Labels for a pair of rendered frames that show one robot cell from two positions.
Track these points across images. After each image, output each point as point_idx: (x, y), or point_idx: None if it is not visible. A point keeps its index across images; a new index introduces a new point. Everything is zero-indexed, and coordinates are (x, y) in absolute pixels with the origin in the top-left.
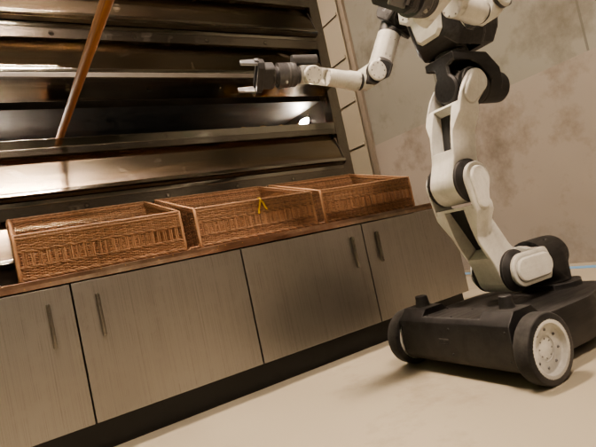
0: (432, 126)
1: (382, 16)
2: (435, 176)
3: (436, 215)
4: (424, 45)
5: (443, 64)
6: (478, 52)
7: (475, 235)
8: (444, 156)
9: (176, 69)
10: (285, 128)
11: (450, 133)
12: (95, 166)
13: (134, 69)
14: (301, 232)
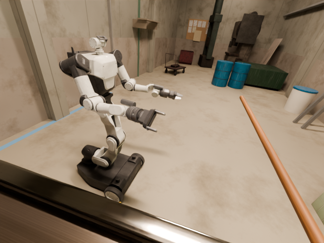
0: (113, 121)
1: (86, 67)
2: (119, 137)
3: (115, 150)
4: (107, 89)
5: (110, 97)
6: None
7: (121, 149)
8: (119, 130)
9: (1, 159)
10: None
11: (120, 122)
12: None
13: (180, 224)
14: None
